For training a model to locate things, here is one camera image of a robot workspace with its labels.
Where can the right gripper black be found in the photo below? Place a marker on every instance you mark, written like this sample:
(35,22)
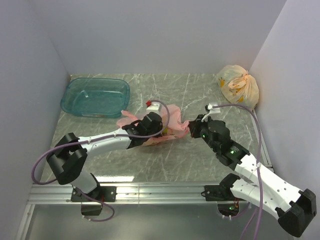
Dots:
(195,125)

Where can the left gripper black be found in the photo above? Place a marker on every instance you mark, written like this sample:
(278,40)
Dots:
(159,129)

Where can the pink plastic bag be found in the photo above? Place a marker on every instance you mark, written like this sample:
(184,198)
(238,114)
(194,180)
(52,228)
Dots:
(177,128)

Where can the yellow fruit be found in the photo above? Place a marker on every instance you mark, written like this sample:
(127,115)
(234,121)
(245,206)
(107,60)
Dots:
(165,131)

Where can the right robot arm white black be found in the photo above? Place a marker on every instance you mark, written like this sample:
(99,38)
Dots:
(292,207)

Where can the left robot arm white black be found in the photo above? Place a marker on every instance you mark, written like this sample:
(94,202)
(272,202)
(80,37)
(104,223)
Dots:
(71,152)

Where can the orange knotted plastic bag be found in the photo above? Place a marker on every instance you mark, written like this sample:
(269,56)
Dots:
(238,86)

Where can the teal transparent plastic basin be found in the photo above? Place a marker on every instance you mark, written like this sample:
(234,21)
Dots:
(96,97)

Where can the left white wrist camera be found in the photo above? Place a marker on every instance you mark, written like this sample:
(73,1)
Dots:
(153,107)

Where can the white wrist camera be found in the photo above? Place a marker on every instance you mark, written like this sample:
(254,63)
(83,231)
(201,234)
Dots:
(153,107)
(211,109)

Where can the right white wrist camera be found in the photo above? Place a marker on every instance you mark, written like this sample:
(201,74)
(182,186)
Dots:
(211,109)

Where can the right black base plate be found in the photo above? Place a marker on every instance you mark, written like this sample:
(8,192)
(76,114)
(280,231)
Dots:
(218,193)

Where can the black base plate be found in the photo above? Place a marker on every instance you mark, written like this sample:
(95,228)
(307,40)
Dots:
(218,193)
(107,193)

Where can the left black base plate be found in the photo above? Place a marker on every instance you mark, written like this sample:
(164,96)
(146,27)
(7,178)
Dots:
(107,193)

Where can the black box under rail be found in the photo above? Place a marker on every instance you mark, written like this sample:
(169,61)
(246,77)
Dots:
(91,210)

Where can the aluminium mounting rail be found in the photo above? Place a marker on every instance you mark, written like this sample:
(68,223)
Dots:
(126,193)

